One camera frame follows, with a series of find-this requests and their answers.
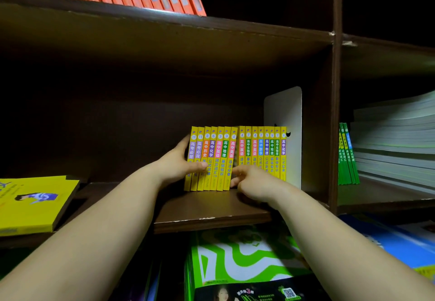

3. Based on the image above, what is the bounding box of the green spine book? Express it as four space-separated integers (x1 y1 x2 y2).
339 123 354 185
338 131 344 186

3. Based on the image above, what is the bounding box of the black cover magazine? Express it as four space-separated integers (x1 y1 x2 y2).
193 274 327 301

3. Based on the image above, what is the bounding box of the bundle of yellow pocket books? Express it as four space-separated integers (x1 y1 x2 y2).
184 126 238 192

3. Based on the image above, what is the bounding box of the blue cover book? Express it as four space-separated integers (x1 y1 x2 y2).
339 214 435 271

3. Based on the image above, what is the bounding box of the row of yellow study books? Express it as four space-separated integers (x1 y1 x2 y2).
234 126 287 182

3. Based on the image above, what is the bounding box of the yellow cartoon cover book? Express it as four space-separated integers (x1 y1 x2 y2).
0 175 80 237

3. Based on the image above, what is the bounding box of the person's right hand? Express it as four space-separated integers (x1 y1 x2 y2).
230 165 290 210

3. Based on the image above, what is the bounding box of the person's left forearm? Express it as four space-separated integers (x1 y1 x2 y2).
0 162 163 301

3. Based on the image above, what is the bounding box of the person's left hand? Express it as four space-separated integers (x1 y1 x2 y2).
155 134 208 189

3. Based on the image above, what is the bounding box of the person's right forearm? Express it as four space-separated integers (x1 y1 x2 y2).
272 184 435 301

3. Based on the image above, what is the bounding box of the green and white cover book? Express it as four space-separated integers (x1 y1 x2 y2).
184 225 312 291

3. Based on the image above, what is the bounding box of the green book with blue top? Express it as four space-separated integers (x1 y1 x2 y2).
343 123 360 185

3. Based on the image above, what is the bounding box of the dark brown wooden bookshelf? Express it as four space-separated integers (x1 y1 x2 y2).
0 0 435 251

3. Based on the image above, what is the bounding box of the stack of white-paged books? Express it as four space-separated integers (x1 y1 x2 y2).
350 91 435 192

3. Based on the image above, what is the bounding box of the white metal bookend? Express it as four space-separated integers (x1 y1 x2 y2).
264 86 302 189

